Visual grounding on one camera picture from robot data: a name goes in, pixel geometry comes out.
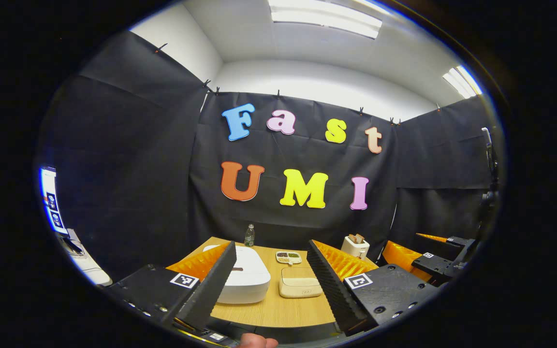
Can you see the small ceiling light panel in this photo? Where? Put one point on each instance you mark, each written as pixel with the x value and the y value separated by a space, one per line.
pixel 462 82

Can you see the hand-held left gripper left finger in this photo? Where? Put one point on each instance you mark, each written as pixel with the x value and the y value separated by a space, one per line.
pixel 211 290

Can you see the white rice cooker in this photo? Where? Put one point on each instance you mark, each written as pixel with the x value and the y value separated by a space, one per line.
pixel 247 282

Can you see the clear rice container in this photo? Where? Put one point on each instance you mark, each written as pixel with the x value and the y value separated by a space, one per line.
pixel 300 285

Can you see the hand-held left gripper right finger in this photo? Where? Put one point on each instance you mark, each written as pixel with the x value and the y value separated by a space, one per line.
pixel 334 290

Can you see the white toaster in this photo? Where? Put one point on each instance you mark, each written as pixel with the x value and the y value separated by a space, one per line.
pixel 356 250

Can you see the long ceiling light panel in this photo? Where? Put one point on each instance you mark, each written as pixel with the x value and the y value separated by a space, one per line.
pixel 324 17

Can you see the clear water bottle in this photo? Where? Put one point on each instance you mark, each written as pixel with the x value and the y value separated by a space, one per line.
pixel 249 237

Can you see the white side desk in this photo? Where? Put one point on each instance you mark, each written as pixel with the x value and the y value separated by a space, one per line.
pixel 92 270

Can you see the white divided grain dish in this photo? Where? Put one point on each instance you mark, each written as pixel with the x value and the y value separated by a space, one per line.
pixel 289 257

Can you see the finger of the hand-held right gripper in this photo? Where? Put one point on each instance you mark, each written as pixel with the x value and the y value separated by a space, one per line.
pixel 435 267
pixel 460 242

